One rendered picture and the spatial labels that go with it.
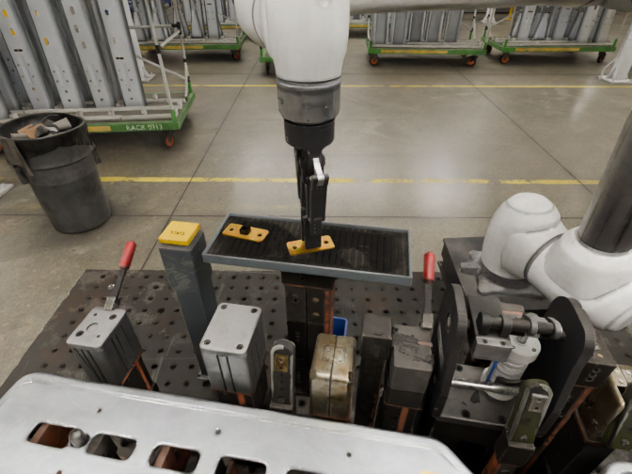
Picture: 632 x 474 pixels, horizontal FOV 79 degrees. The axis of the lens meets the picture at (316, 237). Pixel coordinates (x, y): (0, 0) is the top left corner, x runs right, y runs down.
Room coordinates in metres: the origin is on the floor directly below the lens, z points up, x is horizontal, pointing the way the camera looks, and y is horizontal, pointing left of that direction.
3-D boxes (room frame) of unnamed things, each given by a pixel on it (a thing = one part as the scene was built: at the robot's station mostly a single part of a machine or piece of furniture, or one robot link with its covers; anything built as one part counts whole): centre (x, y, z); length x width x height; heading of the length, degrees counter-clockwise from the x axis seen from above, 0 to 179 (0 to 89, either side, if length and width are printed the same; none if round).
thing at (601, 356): (0.36, -0.42, 0.91); 0.07 x 0.05 x 0.42; 170
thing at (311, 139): (0.55, 0.01, 1.36); 0.08 x 0.07 x 0.09; 15
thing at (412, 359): (0.39, -0.16, 0.89); 0.13 x 0.11 x 0.38; 170
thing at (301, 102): (0.55, 0.01, 1.43); 0.09 x 0.09 x 0.06
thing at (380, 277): (0.56, 0.01, 1.16); 0.37 x 0.14 x 0.02; 80
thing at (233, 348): (0.41, 0.14, 0.90); 0.13 x 0.10 x 0.41; 170
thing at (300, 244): (0.55, 0.01, 1.17); 0.08 x 0.04 x 0.01; 105
